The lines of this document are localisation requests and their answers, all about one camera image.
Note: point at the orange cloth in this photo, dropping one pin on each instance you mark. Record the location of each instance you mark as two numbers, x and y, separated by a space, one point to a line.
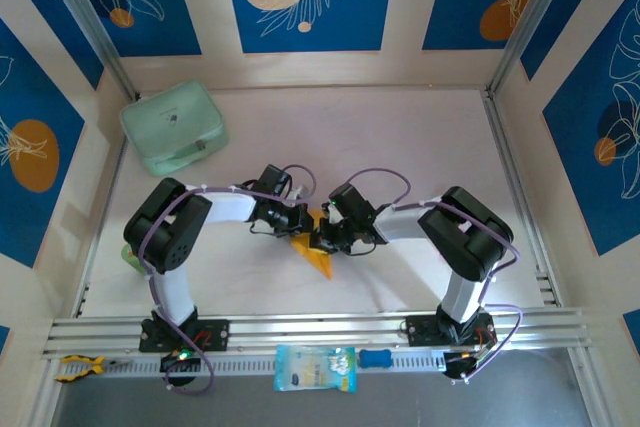
320 259

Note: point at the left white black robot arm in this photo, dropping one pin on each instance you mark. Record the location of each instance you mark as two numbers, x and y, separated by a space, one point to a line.
230 207

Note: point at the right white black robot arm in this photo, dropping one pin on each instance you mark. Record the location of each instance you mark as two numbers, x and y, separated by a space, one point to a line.
405 219

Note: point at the mint green zip pouch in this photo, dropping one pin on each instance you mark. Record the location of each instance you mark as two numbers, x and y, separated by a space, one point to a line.
170 122

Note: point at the light blue snack packet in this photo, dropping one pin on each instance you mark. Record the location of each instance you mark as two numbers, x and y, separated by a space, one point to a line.
315 369

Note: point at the blue bone shaped block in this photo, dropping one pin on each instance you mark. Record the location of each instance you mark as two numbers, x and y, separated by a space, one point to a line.
375 358

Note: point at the green can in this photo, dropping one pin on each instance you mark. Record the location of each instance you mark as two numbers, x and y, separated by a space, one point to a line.
128 254

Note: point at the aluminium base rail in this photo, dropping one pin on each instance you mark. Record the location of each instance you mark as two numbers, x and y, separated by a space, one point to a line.
310 329

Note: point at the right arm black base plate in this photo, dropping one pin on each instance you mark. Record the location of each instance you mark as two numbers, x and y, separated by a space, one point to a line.
420 331

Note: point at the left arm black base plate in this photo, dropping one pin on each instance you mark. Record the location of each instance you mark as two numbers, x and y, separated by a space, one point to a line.
215 334

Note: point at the aluminium side rail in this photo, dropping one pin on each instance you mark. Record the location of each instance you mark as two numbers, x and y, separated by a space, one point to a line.
512 172
82 302

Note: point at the aluminium frame post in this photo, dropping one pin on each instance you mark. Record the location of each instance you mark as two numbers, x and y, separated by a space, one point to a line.
92 22
536 22

